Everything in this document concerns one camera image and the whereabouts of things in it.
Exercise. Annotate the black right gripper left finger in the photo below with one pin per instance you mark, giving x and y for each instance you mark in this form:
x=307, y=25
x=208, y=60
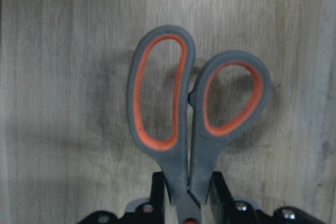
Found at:
x=157, y=198

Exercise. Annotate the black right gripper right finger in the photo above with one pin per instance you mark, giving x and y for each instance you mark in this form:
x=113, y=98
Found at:
x=221, y=200

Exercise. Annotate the grey orange scissors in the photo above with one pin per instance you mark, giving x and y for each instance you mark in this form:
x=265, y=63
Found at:
x=187, y=158

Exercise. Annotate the wooden drawer with white handle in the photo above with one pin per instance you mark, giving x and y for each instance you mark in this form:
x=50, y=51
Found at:
x=66, y=149

